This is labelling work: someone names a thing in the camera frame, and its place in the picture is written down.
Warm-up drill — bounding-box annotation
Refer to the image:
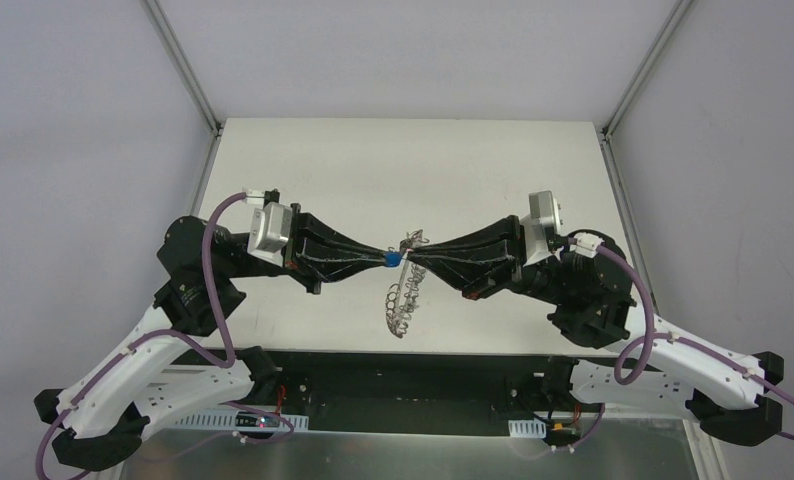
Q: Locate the blue key tag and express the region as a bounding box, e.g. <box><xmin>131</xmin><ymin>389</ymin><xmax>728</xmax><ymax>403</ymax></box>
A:
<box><xmin>383</xmin><ymin>250</ymin><xmax>403</xmax><ymax>268</ymax></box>

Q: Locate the round metal key ring plate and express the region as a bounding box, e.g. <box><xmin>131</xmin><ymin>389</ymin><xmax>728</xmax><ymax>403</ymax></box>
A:
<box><xmin>385</xmin><ymin>229</ymin><xmax>429</xmax><ymax>339</ymax></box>

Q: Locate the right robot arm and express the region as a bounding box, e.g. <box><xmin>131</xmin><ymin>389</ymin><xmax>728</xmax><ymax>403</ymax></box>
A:
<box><xmin>406</xmin><ymin>217</ymin><xmax>784</xmax><ymax>446</ymax></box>

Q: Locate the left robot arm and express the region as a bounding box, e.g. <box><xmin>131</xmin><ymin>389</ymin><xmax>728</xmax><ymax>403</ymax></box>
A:
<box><xmin>34</xmin><ymin>190</ymin><xmax>402</xmax><ymax>476</ymax></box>

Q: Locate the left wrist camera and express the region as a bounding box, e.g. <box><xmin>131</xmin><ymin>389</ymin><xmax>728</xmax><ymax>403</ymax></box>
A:
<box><xmin>247</xmin><ymin>202</ymin><xmax>294</xmax><ymax>266</ymax></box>

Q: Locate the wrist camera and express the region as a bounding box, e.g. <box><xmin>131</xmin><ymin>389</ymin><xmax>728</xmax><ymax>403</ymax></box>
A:
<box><xmin>520</xmin><ymin>190</ymin><xmax>562</xmax><ymax>266</ymax></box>
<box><xmin>247</xmin><ymin>202</ymin><xmax>294</xmax><ymax>266</ymax></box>

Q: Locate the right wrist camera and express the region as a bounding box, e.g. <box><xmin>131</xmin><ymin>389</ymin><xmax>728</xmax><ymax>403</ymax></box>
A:
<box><xmin>520</xmin><ymin>190</ymin><xmax>562</xmax><ymax>266</ymax></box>

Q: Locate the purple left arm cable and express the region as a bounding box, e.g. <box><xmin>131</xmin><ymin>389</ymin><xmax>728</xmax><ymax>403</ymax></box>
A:
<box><xmin>34</xmin><ymin>192</ymin><xmax>296</xmax><ymax>480</ymax></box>

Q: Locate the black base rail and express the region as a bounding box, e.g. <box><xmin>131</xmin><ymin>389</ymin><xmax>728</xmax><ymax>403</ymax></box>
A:
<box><xmin>171</xmin><ymin>349</ymin><xmax>607</xmax><ymax>437</ymax></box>

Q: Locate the white cable duct right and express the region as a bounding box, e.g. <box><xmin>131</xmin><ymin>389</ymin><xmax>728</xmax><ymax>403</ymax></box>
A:
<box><xmin>507</xmin><ymin>419</ymin><xmax>547</xmax><ymax>439</ymax></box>

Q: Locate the white cable duct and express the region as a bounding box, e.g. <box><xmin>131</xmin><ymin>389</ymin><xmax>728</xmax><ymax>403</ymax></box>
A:
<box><xmin>507</xmin><ymin>419</ymin><xmax>547</xmax><ymax>439</ymax></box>
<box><xmin>173</xmin><ymin>409</ymin><xmax>309</xmax><ymax>433</ymax></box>

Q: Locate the white cable duct left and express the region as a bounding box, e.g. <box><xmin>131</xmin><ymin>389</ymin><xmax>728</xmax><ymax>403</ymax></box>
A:
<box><xmin>173</xmin><ymin>409</ymin><xmax>309</xmax><ymax>433</ymax></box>

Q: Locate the aluminium frame post right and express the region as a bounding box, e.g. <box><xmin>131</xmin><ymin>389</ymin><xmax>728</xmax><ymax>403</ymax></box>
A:
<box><xmin>601</xmin><ymin>0</ymin><xmax>696</xmax><ymax>142</ymax></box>

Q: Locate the aluminium frame post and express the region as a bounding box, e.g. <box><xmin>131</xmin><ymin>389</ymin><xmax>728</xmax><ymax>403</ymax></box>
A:
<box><xmin>140</xmin><ymin>0</ymin><xmax>223</xmax><ymax>138</ymax></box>
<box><xmin>601</xmin><ymin>0</ymin><xmax>696</xmax><ymax>142</ymax></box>

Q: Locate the aluminium frame post left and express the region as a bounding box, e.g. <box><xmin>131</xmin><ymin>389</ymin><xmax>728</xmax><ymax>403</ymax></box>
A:
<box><xmin>140</xmin><ymin>0</ymin><xmax>223</xmax><ymax>138</ymax></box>

